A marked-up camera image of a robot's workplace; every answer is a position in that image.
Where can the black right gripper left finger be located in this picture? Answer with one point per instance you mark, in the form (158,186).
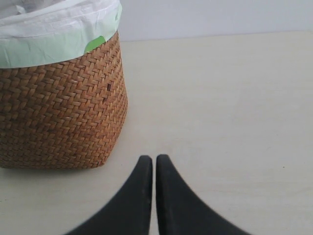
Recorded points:
(129,211)

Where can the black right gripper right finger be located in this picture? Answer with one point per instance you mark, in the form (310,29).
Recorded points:
(180,211)

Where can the woven brown wastebasket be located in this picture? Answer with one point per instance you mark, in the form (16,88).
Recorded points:
(63,115)

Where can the white plastic bin liner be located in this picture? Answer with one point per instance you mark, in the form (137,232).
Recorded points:
(41,32)

